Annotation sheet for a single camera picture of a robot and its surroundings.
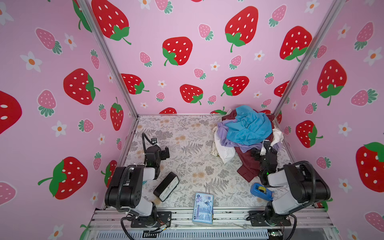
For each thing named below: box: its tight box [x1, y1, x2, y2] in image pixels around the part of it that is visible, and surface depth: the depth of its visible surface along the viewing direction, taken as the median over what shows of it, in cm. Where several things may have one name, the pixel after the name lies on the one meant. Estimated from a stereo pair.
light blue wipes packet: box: [192, 192, 215, 226], surface depth 74 cm
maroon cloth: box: [221, 110, 262, 183], surface depth 93 cm
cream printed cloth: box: [210, 125, 220, 157], surface depth 100 cm
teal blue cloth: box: [225, 105, 273, 146], surface depth 92 cm
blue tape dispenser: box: [250, 183, 274, 201], surface depth 81 cm
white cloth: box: [214, 129, 236, 164], surface depth 97 cm
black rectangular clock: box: [153, 171, 180, 202], surface depth 80 cm
